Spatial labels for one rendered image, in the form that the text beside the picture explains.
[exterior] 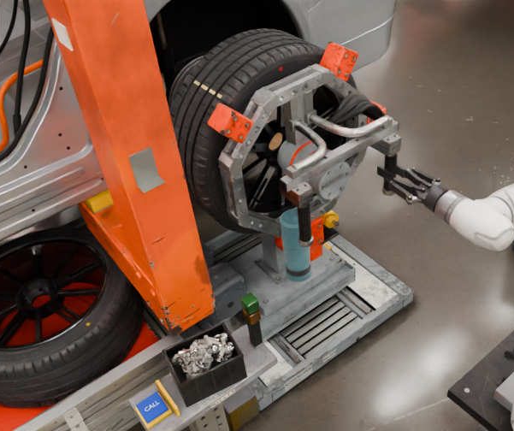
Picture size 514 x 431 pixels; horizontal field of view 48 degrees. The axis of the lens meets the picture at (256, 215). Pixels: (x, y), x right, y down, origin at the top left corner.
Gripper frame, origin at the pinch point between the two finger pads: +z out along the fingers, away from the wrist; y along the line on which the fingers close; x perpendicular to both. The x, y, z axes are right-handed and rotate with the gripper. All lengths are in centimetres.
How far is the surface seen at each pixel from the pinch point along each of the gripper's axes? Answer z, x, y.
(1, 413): 45, -56, -131
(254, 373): -8, -38, -63
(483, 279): -7, -83, 54
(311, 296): 23, -66, -16
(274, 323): 23, -68, -35
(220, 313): 29, -52, -53
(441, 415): -37, -83, -8
